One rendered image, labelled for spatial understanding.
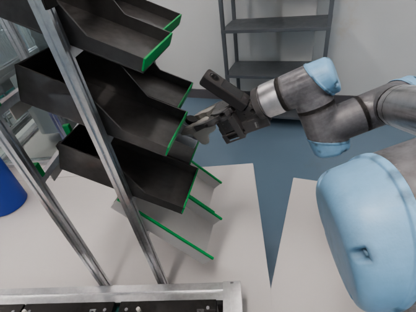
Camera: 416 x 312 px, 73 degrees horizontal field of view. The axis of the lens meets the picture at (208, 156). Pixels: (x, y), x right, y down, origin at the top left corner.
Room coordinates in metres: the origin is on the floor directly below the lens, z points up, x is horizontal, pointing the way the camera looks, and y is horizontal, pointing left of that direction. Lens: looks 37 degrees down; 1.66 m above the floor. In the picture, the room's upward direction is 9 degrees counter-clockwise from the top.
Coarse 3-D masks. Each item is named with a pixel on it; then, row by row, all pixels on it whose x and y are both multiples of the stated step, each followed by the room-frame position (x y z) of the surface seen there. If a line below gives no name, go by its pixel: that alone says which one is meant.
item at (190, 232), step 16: (112, 208) 0.48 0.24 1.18; (144, 208) 0.51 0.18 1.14; (160, 208) 0.52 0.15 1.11; (192, 208) 0.55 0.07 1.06; (144, 224) 0.46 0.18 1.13; (160, 224) 0.45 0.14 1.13; (176, 224) 0.50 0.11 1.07; (192, 224) 0.51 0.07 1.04; (208, 224) 0.53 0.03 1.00; (176, 240) 0.43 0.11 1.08; (192, 240) 0.47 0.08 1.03; (208, 240) 0.48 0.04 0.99; (192, 256) 0.43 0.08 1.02; (208, 256) 0.41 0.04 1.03
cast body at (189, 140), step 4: (188, 116) 0.62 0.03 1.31; (192, 116) 0.63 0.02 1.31; (188, 120) 0.61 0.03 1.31; (192, 120) 0.61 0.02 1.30; (196, 120) 0.61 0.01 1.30; (184, 124) 0.60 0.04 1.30; (188, 124) 0.61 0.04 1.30; (180, 132) 0.61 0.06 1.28; (180, 136) 0.61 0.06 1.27; (184, 136) 0.60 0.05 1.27; (188, 136) 0.60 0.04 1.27; (192, 136) 0.60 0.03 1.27; (176, 140) 0.61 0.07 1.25; (180, 140) 0.61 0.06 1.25; (184, 140) 0.60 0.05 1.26; (188, 140) 0.60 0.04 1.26; (192, 140) 0.60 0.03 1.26; (196, 140) 0.59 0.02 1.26; (184, 144) 0.61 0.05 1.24; (188, 144) 0.60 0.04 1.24; (192, 144) 0.60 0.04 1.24
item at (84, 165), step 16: (80, 128) 0.56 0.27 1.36; (64, 144) 0.50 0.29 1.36; (80, 144) 0.57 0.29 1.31; (112, 144) 0.60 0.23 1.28; (128, 144) 0.59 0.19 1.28; (64, 160) 0.49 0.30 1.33; (80, 160) 0.48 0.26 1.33; (96, 160) 0.47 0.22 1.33; (128, 160) 0.55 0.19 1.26; (144, 160) 0.56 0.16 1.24; (160, 160) 0.57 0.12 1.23; (176, 160) 0.55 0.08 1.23; (96, 176) 0.47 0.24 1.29; (128, 176) 0.45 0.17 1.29; (144, 176) 0.51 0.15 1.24; (160, 176) 0.52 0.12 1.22; (176, 176) 0.52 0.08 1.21; (192, 176) 0.53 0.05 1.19; (144, 192) 0.44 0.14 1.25; (160, 192) 0.47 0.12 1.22; (176, 192) 0.48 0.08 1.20; (176, 208) 0.42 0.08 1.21
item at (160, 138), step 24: (48, 48) 0.57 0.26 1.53; (24, 72) 0.48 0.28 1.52; (48, 72) 0.57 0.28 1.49; (96, 72) 0.59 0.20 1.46; (120, 72) 0.58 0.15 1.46; (24, 96) 0.49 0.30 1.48; (48, 96) 0.48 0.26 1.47; (96, 96) 0.56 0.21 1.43; (120, 96) 0.58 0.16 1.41; (144, 96) 0.56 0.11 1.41; (72, 120) 0.47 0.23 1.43; (120, 120) 0.50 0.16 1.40; (144, 120) 0.51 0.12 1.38; (168, 120) 0.53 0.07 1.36; (144, 144) 0.43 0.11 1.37; (168, 144) 0.43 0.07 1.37
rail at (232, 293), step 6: (228, 282) 0.37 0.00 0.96; (234, 282) 0.37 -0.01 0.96; (240, 282) 0.37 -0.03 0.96; (228, 288) 0.36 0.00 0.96; (234, 288) 0.36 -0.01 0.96; (240, 288) 0.35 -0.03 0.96; (228, 294) 0.34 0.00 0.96; (234, 294) 0.34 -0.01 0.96; (240, 294) 0.34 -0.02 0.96; (228, 300) 0.33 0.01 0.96; (234, 300) 0.33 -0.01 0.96; (240, 300) 0.32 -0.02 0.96; (228, 306) 0.31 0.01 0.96; (234, 306) 0.31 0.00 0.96; (240, 306) 0.31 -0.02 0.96
